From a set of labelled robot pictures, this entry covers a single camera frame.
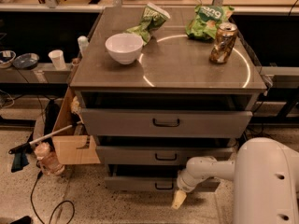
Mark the green chip bag left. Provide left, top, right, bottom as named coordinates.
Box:
left=126, top=3, right=170, bottom=45

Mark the grey drawer cabinet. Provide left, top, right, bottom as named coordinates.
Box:
left=69, top=6, right=267, bottom=194

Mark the white paper cup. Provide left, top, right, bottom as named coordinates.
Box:
left=49, top=49, right=66, bottom=70

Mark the grey bottom drawer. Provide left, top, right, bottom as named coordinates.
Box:
left=104, top=165, right=221, bottom=193

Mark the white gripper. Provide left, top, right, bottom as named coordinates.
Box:
left=171, top=157, right=217, bottom=210

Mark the green chip bag right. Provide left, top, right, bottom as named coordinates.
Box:
left=186, top=5, right=235, bottom=41

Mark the grey drawer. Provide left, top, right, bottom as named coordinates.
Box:
left=81, top=109, right=252, bottom=138
left=96, top=146, right=233, bottom=165
left=104, top=165, right=221, bottom=193

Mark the blue plate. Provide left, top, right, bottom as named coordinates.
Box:
left=13, top=53, right=39, bottom=70

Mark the grey top drawer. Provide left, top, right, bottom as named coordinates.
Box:
left=81, top=109, right=252, bottom=138

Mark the clear plastic jug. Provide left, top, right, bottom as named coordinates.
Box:
left=35, top=143, right=64, bottom=175

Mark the black floor cable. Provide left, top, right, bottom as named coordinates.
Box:
left=30, top=171, right=76, bottom=224

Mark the small bowl far left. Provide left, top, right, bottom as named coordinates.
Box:
left=0, top=50, right=16, bottom=69

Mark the white bowl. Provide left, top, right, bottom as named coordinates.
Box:
left=105, top=33, right=144, bottom=64

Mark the grey side shelf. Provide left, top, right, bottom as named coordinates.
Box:
left=0, top=63, right=72, bottom=84

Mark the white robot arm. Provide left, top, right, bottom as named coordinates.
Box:
left=172, top=137, right=299, bottom=224

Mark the crushed gold soda can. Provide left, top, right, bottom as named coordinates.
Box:
left=209, top=22, right=238, bottom=63

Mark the grabber stick tool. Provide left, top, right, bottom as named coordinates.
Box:
left=8, top=121, right=81, bottom=173

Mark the cardboard box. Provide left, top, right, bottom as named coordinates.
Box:
left=52, top=89, right=100, bottom=165

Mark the white plastic bottle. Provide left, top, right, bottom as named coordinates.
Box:
left=78, top=35, right=89, bottom=56

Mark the green chip bag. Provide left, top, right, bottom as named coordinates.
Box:
left=126, top=3, right=170, bottom=45
left=186, top=5, right=235, bottom=41

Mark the grey middle drawer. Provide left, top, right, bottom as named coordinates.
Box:
left=96, top=146, right=233, bottom=165

